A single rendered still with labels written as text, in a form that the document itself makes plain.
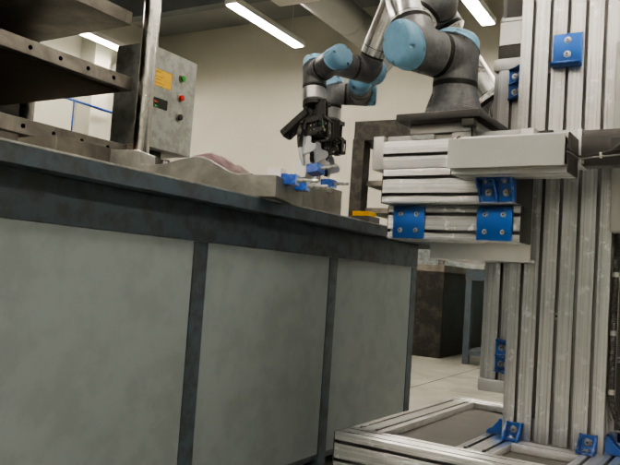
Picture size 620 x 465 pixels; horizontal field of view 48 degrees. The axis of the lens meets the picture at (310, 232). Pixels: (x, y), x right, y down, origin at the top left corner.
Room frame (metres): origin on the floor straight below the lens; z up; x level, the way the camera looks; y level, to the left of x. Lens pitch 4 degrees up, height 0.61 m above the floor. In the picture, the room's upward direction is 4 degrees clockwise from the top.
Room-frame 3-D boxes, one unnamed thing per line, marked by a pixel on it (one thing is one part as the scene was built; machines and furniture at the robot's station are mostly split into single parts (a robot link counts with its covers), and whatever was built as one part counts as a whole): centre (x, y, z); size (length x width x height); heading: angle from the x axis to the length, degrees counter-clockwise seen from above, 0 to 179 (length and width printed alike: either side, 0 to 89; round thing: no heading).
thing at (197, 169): (1.93, 0.30, 0.86); 0.50 x 0.26 x 0.11; 75
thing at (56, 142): (1.59, 0.59, 0.84); 0.20 x 0.15 x 0.07; 58
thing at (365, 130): (6.84, -1.12, 1.03); 1.54 x 0.94 x 2.06; 150
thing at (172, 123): (2.83, 0.67, 0.74); 0.30 x 0.22 x 1.47; 148
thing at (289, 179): (1.82, 0.05, 0.86); 0.13 x 0.05 x 0.05; 75
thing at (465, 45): (1.81, -0.35, 1.20); 0.13 x 0.12 x 0.14; 122
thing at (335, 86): (2.41, -0.05, 1.25); 0.09 x 0.08 x 0.11; 85
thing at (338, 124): (2.41, -0.05, 1.09); 0.09 x 0.08 x 0.12; 58
